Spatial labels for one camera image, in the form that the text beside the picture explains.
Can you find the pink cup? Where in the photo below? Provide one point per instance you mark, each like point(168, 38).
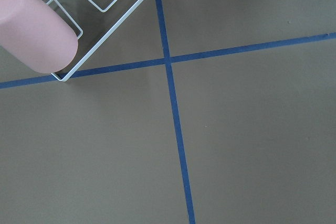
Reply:
point(36, 35)

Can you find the white wire cup rack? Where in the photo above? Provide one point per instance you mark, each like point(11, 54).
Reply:
point(105, 36)

